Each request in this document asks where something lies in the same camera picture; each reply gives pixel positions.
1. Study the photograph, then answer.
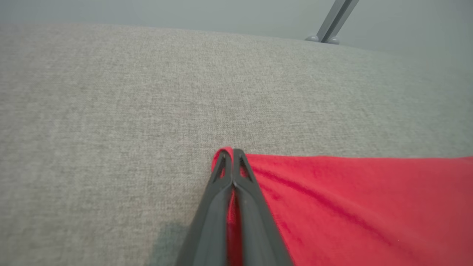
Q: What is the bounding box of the grey partition post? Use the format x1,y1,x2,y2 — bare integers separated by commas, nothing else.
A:
305,0,360,45

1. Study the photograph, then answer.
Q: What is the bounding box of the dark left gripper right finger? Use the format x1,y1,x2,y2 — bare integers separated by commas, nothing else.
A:
233,149,294,266

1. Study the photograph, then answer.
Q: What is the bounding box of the red jersey with white trim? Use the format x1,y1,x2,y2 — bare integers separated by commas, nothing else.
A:
211,147,473,266

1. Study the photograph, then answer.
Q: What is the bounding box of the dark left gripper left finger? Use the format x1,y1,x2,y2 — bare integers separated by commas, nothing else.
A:
177,150,234,266

